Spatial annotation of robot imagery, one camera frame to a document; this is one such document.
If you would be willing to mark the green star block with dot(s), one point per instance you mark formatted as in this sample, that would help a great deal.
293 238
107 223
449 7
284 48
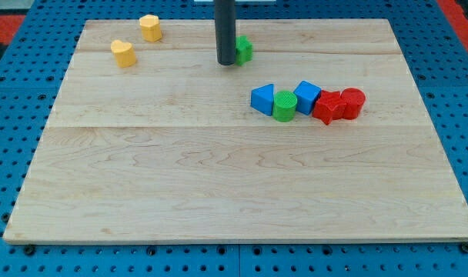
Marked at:
243 50

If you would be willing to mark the blue cube block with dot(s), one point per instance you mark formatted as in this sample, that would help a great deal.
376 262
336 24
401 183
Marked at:
307 94

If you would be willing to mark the red star block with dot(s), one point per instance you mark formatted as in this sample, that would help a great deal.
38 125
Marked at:
329 106

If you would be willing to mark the blue triangle block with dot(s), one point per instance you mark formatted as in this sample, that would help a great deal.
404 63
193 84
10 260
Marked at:
262 99

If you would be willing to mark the green cylinder block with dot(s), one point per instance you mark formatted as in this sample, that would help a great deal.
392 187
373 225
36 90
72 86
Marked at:
284 106

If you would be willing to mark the light wooden board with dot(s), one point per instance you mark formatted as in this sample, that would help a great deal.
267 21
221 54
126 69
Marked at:
169 150

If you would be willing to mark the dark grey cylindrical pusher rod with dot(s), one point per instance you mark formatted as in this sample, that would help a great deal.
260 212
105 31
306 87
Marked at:
225 28

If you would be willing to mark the red cylinder block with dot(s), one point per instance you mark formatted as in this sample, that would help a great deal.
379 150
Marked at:
354 99

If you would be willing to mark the yellow pentagon block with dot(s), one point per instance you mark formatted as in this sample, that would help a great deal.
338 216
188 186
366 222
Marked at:
150 28

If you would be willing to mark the yellow heart block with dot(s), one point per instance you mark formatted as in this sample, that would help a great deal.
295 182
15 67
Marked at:
123 53

